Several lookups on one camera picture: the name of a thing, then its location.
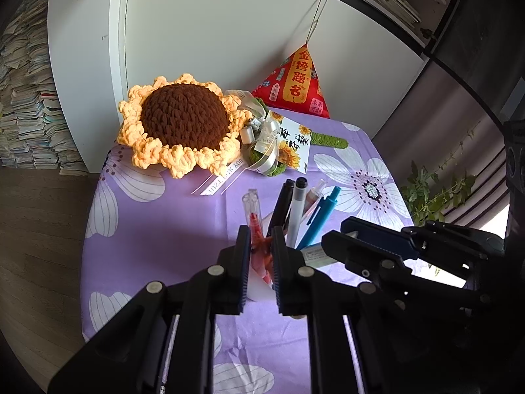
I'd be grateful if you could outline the black marker pen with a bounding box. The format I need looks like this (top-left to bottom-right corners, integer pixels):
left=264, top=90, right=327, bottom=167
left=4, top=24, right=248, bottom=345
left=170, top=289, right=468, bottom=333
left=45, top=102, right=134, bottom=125
left=267, top=179, right=295, bottom=237

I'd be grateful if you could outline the clear grey gel pen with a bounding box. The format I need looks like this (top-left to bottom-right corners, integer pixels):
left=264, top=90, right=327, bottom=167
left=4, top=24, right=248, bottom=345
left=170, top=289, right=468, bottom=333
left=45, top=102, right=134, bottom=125
left=286, top=177, right=308, bottom=248

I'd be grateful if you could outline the red gel pen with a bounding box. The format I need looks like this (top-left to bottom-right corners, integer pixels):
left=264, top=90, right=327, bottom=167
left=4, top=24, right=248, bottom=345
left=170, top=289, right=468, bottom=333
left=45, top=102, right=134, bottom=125
left=242, top=188, right=265, bottom=252

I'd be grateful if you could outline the blue pen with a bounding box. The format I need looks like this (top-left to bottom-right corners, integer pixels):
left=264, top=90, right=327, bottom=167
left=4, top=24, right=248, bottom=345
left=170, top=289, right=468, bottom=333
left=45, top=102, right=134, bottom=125
left=296, top=186, right=341, bottom=250

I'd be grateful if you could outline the translucent plastic cup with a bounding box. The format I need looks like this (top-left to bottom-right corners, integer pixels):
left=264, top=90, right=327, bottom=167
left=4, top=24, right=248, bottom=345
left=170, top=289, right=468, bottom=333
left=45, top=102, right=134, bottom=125
left=245, top=212, right=329, bottom=303

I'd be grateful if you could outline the green gel pen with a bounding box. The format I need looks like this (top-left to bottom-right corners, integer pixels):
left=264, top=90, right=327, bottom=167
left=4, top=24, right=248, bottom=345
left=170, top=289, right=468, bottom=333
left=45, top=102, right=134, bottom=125
left=303, top=179, right=326, bottom=218

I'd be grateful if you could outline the orange utility knife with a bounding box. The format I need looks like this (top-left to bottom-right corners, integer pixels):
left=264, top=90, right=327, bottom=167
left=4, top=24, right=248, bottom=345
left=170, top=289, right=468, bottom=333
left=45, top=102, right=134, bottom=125
left=251, top=234, right=273, bottom=286

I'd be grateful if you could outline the green potted plant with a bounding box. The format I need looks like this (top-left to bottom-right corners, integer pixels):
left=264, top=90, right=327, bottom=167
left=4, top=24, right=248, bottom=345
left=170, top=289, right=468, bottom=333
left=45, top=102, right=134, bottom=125
left=400, top=123, right=479, bottom=227

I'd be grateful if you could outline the sunflower greeting card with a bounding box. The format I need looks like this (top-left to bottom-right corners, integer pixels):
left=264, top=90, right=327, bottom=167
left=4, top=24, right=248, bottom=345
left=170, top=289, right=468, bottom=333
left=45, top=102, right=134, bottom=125
left=269, top=111, right=312, bottom=173

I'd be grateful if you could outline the purple floral tablecloth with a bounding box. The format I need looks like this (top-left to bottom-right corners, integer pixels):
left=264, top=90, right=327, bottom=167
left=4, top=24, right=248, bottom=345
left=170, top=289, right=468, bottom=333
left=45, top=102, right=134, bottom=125
left=80, top=112, right=412, bottom=393

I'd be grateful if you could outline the crochet sunflower with green stem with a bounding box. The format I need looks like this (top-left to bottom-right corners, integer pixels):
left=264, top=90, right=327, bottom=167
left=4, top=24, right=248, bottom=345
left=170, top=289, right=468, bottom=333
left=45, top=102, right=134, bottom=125
left=117, top=74, right=348, bottom=179

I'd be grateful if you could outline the red triangular pillow charm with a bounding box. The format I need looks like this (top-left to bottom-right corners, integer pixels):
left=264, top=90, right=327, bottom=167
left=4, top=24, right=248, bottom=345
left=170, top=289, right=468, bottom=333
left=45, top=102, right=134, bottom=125
left=252, top=44, right=330, bottom=118

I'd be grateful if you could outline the glass cabinet door right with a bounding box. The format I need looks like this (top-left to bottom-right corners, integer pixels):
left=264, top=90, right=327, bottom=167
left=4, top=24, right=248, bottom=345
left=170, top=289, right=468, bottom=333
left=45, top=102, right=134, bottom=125
left=431, top=0, right=524, bottom=125

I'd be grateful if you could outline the tall stack of books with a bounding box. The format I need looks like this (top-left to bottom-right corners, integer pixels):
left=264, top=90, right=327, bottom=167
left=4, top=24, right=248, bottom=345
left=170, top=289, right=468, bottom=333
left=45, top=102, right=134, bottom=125
left=1, top=0, right=88, bottom=176

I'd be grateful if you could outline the white bookshelf cabinet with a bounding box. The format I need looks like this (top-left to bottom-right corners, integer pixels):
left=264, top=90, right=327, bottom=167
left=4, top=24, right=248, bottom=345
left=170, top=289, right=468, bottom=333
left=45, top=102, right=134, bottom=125
left=48, top=0, right=426, bottom=173

